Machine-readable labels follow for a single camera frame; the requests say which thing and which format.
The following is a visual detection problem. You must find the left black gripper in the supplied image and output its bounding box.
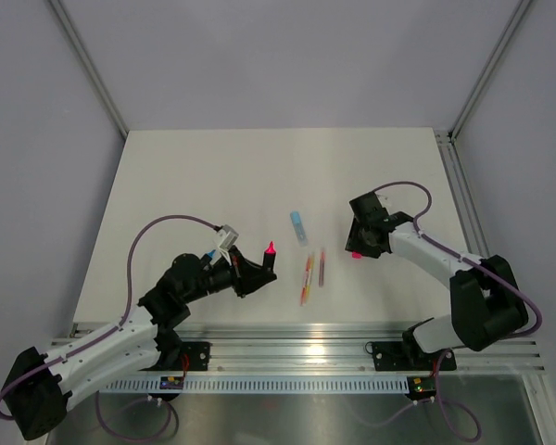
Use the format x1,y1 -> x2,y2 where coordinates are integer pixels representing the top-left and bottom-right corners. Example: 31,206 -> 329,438
183,246 -> 276,303

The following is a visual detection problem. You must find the black pink highlighter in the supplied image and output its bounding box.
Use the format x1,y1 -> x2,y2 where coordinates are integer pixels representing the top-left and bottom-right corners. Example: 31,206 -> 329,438
262,241 -> 276,273

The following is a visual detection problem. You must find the grey purple marker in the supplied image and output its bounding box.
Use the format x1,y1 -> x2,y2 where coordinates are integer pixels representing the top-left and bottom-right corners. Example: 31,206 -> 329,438
318,248 -> 326,287

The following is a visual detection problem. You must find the yellow highlighter pen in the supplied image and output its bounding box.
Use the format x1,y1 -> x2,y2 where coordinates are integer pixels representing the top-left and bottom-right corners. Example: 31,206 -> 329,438
301,252 -> 315,305

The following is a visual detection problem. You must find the thin red pen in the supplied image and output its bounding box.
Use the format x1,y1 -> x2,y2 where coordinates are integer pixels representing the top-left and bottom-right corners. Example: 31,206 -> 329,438
299,253 -> 314,306

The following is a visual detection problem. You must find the light blue highlighter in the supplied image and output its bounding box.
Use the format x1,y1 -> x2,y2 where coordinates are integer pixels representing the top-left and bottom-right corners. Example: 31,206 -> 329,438
290,210 -> 309,247

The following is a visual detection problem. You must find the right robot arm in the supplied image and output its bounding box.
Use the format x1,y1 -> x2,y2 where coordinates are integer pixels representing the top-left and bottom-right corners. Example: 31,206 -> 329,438
346,192 -> 529,367

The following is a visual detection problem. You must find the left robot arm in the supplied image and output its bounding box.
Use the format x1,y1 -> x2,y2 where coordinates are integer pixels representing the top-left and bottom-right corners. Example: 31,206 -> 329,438
0,247 -> 277,440

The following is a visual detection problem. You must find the black blue highlighter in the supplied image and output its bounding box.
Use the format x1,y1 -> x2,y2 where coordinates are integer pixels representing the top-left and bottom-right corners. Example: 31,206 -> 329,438
200,249 -> 216,267

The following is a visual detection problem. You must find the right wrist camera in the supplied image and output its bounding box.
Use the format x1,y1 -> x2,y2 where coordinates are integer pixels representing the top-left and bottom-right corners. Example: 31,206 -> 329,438
377,195 -> 392,209

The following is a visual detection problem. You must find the aluminium mounting rail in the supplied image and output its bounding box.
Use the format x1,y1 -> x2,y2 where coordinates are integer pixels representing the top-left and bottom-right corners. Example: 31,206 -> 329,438
50,322 -> 546,372

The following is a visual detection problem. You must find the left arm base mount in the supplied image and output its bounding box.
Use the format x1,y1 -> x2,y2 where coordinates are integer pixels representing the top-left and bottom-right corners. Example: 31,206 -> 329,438
157,340 -> 212,404

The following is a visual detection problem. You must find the aluminium side rail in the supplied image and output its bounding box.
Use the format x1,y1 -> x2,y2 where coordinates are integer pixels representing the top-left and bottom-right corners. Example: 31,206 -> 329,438
434,130 -> 490,258

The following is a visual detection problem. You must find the white slotted cable duct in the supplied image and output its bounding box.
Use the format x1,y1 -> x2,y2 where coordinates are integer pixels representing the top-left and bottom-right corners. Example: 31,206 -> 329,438
102,375 -> 409,394

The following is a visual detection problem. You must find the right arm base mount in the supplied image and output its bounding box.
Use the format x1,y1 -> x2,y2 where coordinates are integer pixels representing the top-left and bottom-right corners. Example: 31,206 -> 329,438
364,341 -> 457,401

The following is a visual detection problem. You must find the aluminium frame post right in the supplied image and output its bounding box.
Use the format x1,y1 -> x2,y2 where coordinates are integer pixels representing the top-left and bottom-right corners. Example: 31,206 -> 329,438
448,0 -> 537,142

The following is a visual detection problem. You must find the aluminium frame post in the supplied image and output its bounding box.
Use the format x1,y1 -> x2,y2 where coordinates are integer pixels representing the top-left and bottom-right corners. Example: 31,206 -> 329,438
448,0 -> 537,142
45,0 -> 130,140

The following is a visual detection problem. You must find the aluminium frame post left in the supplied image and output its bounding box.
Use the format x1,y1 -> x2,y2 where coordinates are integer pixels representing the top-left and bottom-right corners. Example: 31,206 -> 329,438
45,0 -> 130,140

